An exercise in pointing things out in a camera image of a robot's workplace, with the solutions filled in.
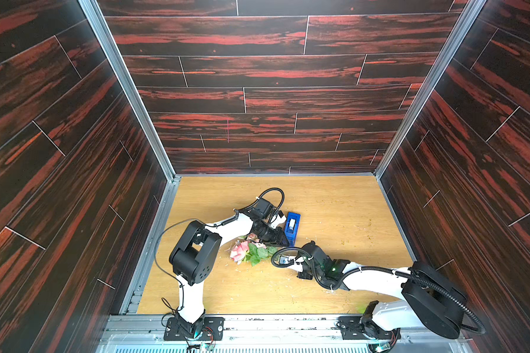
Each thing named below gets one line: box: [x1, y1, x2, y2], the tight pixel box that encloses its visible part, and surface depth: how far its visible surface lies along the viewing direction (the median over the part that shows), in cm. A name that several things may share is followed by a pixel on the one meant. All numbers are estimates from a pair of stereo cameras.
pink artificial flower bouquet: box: [229, 232, 278, 267], surface depth 84 cm
